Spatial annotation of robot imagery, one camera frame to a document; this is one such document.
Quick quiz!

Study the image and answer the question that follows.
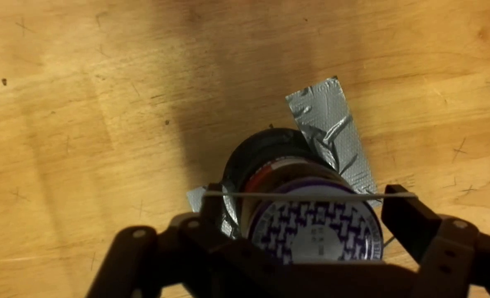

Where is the silver duct tape piece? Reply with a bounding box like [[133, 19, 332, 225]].
[[185, 74, 382, 215]]

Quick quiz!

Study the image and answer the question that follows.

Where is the dark cup with patterned base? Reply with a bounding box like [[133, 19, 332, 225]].
[[220, 127, 385, 266]]

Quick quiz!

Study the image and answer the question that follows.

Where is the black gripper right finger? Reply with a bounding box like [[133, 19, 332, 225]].
[[380, 182, 490, 298]]

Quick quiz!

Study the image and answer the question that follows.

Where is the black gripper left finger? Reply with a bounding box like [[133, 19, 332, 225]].
[[85, 182, 291, 298]]

